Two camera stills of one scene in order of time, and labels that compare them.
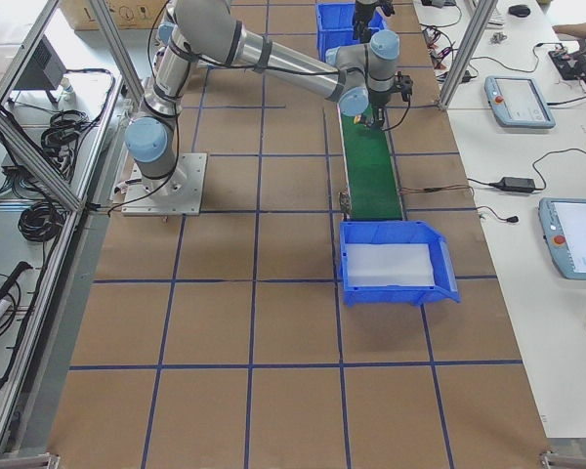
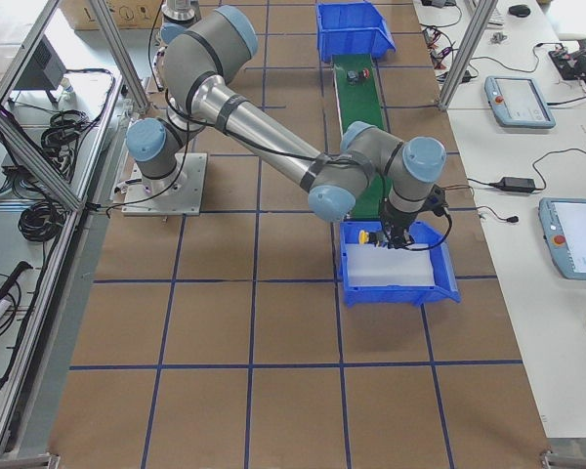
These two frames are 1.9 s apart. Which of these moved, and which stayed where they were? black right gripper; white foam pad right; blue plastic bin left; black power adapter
Moved: black right gripper
Stayed: black power adapter; blue plastic bin left; white foam pad right
